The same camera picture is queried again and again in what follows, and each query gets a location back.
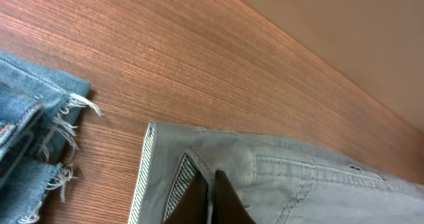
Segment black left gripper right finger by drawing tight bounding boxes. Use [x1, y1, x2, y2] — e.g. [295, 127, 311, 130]
[211, 170, 255, 224]

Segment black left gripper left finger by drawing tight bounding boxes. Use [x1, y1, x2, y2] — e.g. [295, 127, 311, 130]
[163, 172, 208, 224]

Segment grey shorts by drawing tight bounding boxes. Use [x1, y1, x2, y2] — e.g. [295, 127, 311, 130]
[129, 121, 423, 223]

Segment folded light blue jeans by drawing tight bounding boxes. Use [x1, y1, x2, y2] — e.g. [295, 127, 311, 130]
[1, 50, 102, 223]

